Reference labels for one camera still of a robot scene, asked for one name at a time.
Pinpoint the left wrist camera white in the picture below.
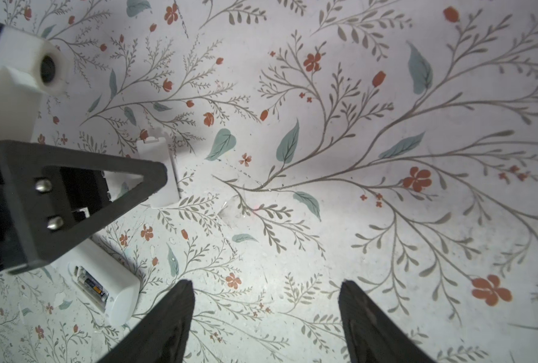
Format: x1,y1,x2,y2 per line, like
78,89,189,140
0,23,69,142

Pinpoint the white battery compartment cover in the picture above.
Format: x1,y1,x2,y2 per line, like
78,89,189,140
137,136,180,209

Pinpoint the white remote control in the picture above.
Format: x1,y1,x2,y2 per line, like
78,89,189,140
51,239,140,327

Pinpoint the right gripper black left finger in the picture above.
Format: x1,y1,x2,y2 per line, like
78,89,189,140
99,280,195,363

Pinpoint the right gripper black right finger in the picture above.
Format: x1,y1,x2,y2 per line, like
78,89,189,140
338,280,433,363

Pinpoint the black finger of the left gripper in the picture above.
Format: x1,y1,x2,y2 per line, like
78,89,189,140
0,141,168,272

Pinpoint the black AAA battery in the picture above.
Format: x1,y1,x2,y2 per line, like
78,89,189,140
76,267,109,306

